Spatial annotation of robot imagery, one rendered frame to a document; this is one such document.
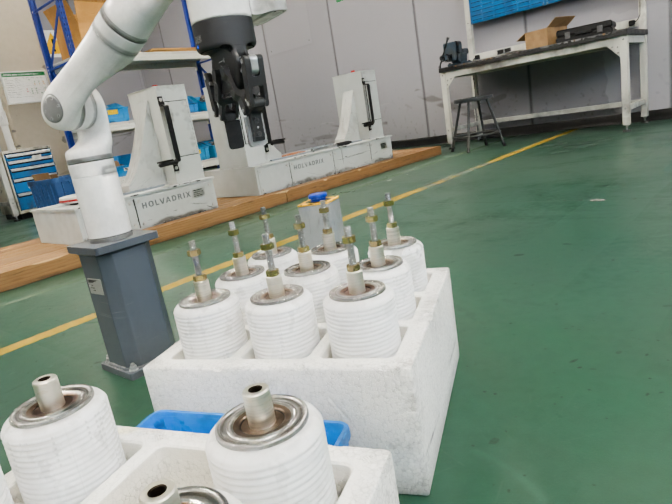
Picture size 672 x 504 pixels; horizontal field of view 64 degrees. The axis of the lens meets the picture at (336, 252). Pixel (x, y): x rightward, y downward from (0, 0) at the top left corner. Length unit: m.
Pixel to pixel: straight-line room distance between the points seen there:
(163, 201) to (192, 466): 2.51
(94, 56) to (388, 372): 0.80
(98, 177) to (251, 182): 2.31
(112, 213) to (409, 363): 0.78
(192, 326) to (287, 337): 0.14
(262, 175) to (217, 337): 2.72
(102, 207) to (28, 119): 6.00
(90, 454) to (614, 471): 0.60
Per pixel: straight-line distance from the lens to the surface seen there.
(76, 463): 0.58
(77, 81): 1.19
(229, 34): 0.69
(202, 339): 0.78
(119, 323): 1.26
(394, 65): 6.58
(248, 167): 3.46
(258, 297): 0.75
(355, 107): 4.47
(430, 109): 6.35
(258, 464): 0.42
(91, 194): 1.23
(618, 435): 0.86
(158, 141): 3.23
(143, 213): 2.98
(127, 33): 1.11
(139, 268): 1.25
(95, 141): 1.25
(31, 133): 7.20
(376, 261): 0.80
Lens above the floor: 0.48
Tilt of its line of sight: 14 degrees down
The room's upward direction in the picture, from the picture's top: 10 degrees counter-clockwise
